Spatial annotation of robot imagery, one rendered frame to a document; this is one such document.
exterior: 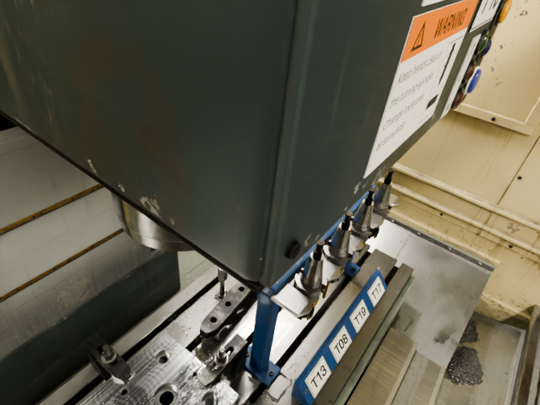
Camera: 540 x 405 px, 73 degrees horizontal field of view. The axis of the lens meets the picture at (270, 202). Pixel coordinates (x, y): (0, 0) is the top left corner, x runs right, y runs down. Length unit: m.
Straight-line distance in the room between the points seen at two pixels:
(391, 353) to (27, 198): 1.08
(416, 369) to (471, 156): 0.70
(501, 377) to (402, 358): 0.35
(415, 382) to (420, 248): 0.49
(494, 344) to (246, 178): 1.49
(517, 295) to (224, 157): 1.49
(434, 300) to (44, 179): 1.23
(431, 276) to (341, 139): 1.31
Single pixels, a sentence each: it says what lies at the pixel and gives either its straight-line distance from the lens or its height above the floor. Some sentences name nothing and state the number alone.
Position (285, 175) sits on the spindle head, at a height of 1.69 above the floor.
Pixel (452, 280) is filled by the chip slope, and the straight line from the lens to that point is 1.50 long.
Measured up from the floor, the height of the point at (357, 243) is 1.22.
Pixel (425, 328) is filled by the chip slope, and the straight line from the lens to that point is 1.42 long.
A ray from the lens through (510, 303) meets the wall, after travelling 1.63.
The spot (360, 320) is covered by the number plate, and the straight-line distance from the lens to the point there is 1.08.
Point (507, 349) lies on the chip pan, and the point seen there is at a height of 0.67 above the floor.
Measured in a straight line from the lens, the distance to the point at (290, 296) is 0.72.
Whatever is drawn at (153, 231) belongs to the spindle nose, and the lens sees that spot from 0.39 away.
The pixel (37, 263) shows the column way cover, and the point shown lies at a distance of 0.98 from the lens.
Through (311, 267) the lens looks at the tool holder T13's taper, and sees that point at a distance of 0.69.
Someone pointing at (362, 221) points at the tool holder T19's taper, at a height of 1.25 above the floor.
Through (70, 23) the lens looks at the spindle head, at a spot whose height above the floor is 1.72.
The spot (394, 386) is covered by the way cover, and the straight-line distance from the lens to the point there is 1.23.
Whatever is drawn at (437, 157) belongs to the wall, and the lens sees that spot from 1.38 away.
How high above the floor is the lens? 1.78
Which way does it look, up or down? 38 degrees down
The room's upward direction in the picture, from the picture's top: 7 degrees clockwise
